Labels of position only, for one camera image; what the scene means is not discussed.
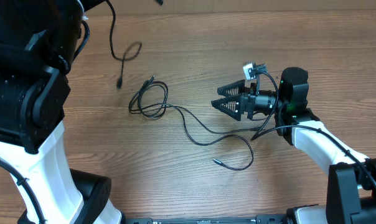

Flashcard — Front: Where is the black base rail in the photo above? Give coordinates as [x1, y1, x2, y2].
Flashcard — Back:
[121, 214, 291, 224]

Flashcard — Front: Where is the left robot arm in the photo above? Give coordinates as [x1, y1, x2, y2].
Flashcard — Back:
[0, 0, 125, 223]

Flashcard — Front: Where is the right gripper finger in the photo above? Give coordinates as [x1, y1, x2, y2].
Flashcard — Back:
[211, 94, 247, 121]
[217, 80, 245, 97]

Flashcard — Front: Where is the thin black multi-head cable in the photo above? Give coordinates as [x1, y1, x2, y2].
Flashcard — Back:
[128, 74, 263, 172]

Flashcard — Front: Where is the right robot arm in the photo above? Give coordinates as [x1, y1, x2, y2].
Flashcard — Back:
[212, 64, 376, 223]

